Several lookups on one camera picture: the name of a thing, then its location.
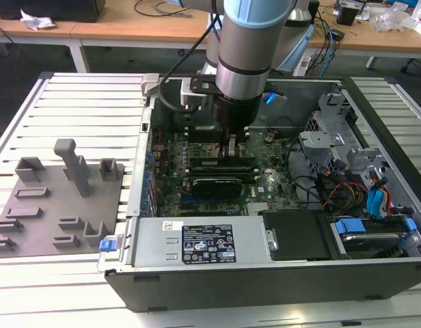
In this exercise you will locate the green motherboard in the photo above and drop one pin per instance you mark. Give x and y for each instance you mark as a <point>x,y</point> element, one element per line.
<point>272,171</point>

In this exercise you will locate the silver metal drive cage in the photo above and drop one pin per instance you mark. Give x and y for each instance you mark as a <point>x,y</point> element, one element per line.
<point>320,140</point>

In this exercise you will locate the hard disk blue carrier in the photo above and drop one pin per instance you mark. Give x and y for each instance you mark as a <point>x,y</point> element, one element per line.
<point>367,239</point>

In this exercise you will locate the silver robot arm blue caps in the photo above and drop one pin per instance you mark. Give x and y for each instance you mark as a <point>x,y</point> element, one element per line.
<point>244,51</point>

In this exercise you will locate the wooden desk white frame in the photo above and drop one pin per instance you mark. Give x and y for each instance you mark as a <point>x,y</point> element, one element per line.
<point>384,37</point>
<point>111,27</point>

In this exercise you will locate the grey power supply black label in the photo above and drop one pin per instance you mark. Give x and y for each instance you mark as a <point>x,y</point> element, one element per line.
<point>152,239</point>

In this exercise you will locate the white power strip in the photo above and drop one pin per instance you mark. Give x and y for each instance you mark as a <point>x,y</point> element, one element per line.
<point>302,66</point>

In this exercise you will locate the grey parts rack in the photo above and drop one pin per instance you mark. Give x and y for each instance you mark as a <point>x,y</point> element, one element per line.
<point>70,205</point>

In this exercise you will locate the green RAM stick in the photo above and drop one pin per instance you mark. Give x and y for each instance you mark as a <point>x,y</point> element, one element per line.
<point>200,127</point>
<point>203,163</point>

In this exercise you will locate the black plastic shroud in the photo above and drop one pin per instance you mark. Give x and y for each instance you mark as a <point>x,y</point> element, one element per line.
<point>296,235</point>

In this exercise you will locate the clear plastic bags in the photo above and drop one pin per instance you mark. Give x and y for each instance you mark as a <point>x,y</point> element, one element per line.
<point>395,17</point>

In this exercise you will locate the black RAM slot bank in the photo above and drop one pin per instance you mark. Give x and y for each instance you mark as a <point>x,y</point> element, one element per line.
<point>203,137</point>
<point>220,176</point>

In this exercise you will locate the white red carton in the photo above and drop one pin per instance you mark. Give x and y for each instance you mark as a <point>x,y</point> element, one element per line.
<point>420,10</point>

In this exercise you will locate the crumpled white paper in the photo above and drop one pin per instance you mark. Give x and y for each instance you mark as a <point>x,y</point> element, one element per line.
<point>36,22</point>

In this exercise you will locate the small black device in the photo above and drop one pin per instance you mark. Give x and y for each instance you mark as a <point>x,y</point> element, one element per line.
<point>347,15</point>

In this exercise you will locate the black power adapter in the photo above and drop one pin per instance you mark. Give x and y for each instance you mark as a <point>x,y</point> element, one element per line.
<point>337,35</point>

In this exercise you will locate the large black box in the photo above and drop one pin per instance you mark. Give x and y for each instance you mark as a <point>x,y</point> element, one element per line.
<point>60,10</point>

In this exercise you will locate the black graphics card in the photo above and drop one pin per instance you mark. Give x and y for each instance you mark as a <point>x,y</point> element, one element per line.
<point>217,187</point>

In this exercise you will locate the tall black box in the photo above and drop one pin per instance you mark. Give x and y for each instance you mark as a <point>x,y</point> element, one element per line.
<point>314,12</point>

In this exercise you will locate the silver finned heatsink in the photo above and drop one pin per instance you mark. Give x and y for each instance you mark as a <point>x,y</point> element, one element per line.
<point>258,208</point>

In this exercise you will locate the black open PC case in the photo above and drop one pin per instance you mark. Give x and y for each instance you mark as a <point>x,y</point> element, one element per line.
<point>265,287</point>

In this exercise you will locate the silver coin battery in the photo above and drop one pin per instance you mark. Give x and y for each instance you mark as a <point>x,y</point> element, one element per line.
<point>269,137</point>

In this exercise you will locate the blue plastic case latch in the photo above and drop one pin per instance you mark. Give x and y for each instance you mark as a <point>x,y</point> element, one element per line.
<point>107,246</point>

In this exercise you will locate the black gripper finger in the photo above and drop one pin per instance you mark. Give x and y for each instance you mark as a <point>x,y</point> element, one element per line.
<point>242,138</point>
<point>225,143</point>

